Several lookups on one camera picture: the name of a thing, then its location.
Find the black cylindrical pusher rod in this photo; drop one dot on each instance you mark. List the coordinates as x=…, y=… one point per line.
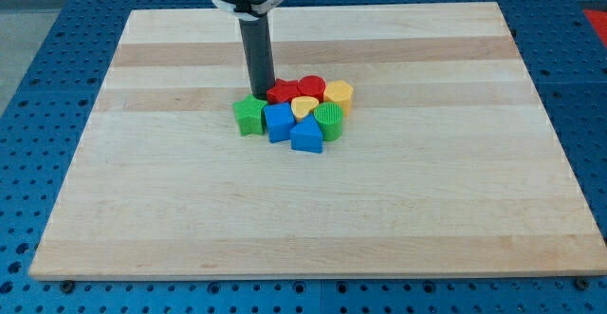
x=256, y=40

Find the red star block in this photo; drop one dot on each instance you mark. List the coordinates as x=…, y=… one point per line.
x=283, y=91

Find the red cylinder block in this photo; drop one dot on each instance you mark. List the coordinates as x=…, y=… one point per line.
x=312, y=86

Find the green star block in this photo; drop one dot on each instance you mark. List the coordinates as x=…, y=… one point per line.
x=249, y=115

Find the yellow heart block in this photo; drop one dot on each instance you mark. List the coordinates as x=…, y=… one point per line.
x=302, y=106

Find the blue cube block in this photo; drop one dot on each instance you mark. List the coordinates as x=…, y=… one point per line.
x=279, y=120

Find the yellow hexagon block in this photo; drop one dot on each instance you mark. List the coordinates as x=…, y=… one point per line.
x=340, y=92

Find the green cylinder block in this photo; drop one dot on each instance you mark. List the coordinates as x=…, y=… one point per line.
x=329, y=117

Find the blue triangle block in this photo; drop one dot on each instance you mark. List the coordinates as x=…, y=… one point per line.
x=306, y=136

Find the light wooden board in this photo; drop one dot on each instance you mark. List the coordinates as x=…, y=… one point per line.
x=448, y=165

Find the red object at edge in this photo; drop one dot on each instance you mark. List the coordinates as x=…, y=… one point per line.
x=598, y=20

